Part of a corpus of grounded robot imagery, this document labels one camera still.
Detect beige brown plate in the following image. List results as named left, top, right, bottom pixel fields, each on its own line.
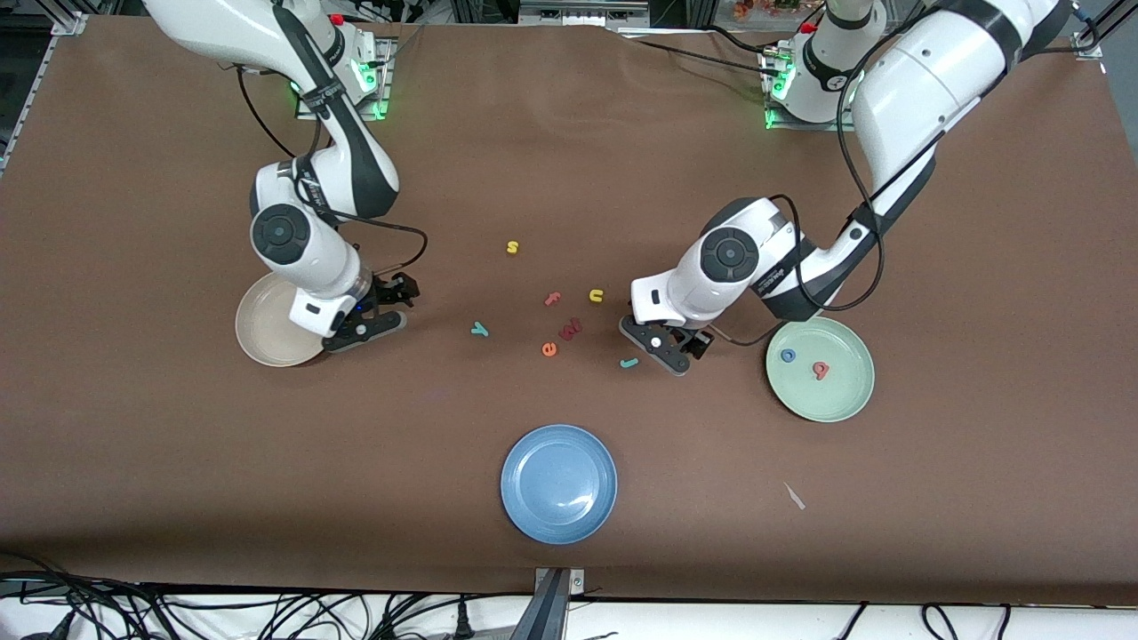
left=235, top=269, right=328, bottom=368

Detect light green plate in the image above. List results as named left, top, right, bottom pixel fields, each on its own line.
left=765, top=316, right=876, bottom=423

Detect blue plate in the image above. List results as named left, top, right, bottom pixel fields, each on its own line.
left=500, top=424, right=618, bottom=545

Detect grey metal box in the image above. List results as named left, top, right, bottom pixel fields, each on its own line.
left=518, top=0, right=650, bottom=26

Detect long black right arm cable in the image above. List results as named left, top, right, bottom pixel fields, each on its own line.
left=236, top=62, right=429, bottom=276

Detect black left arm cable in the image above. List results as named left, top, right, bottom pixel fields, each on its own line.
left=711, top=9, right=943, bottom=348

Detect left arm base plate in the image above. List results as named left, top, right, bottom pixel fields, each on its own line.
left=760, top=44, right=845, bottom=132

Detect black cable on table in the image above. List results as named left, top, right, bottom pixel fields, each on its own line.
left=622, top=25, right=788, bottom=81

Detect metal clamp bracket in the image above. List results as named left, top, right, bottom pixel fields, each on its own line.
left=532, top=567, right=586, bottom=640

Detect aluminium frame rail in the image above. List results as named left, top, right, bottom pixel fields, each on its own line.
left=1071, top=0, right=1138, bottom=61
left=0, top=0, right=90, bottom=174

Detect tangled black cables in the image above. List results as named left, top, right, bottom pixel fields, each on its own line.
left=0, top=551, right=534, bottom=640

